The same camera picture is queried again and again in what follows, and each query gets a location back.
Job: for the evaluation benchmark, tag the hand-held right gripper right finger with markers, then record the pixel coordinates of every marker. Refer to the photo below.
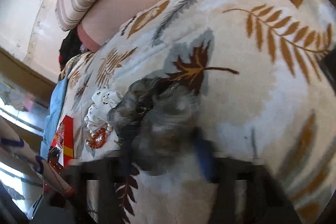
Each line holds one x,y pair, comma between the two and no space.
206,161

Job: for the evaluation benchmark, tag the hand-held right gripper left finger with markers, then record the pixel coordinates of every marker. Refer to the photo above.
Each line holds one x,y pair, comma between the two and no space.
126,158

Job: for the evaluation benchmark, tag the grey scrunchie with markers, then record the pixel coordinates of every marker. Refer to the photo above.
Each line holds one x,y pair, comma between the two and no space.
160,121

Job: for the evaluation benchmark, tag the red cardboard box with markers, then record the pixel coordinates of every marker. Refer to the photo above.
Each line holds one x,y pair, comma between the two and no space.
68,145

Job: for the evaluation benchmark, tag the white dotted scrunchie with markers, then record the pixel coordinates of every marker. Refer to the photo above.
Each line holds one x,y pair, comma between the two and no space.
103,103

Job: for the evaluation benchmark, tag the person's left forearm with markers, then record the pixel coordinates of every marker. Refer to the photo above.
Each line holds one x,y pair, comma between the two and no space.
26,153

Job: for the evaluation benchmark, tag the leaf-printed blanket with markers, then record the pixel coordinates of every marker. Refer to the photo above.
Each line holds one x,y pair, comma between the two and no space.
236,108

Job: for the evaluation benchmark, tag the light blue cloth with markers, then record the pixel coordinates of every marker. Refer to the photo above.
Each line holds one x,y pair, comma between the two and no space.
56,106

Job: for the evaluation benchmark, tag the pile of dark clothes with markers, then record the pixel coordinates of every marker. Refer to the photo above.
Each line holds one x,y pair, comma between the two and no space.
69,49

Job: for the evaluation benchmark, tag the wooden door with glass pane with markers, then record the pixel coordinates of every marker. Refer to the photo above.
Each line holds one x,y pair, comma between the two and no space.
26,71

